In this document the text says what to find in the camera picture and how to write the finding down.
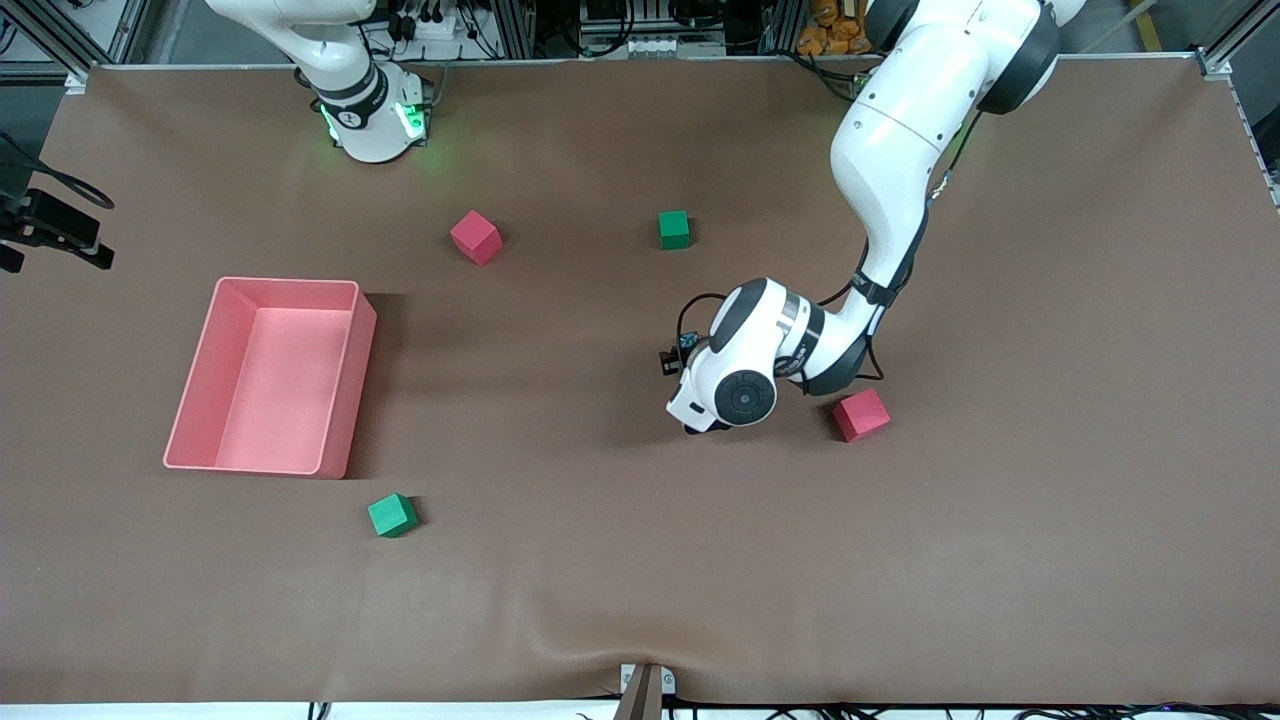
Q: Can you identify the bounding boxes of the pink foam cube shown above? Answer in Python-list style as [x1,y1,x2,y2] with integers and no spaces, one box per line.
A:
[832,388,892,443]
[449,210,504,267]

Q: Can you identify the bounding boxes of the brown table mat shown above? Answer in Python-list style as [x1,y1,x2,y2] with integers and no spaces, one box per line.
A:
[0,55,1280,707]

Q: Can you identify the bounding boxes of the pink plastic bin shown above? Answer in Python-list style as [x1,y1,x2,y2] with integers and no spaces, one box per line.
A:
[163,277,378,480]

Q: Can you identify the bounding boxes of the white connector block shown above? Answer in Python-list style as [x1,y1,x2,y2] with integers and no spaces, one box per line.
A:
[580,35,727,59]

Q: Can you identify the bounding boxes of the orange objects pile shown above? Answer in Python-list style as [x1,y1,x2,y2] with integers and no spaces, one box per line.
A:
[797,0,883,57]

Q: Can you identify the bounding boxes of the white power strip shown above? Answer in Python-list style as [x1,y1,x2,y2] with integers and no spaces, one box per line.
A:
[385,12,461,41]

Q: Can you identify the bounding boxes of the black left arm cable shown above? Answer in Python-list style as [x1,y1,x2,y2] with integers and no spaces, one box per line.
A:
[675,290,886,386]

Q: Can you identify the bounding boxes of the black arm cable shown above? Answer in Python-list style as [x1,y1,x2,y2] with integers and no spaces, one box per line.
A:
[675,290,886,386]
[0,130,115,211]

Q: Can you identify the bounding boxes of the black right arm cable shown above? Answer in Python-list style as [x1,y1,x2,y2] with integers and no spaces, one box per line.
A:
[0,130,115,211]

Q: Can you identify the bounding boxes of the aluminium frame strut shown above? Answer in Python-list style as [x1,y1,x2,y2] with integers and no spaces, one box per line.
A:
[1195,0,1280,81]
[0,0,151,93]

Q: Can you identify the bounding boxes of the metal table edge bracket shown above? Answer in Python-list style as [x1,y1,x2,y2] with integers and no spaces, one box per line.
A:
[619,662,677,720]

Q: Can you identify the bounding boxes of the aluminium frame post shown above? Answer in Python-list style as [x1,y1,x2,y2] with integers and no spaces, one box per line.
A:
[497,0,536,59]
[762,0,801,56]

